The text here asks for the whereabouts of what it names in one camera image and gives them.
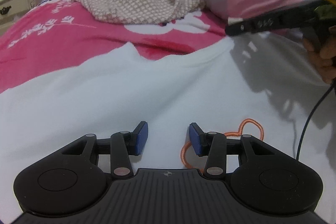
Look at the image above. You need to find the person's right hand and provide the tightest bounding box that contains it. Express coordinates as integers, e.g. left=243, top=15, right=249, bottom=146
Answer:
left=303, top=26, right=336, bottom=84

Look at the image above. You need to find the pink floral bed sheet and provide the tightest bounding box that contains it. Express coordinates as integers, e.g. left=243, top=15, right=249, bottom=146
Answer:
left=1, top=0, right=225, bottom=90

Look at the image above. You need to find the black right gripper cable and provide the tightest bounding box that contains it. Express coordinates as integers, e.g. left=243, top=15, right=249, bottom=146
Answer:
left=295, top=82, right=336, bottom=162

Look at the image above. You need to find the white bear sweatshirt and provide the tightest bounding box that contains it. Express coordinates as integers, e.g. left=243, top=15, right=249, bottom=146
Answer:
left=1, top=33, right=335, bottom=223

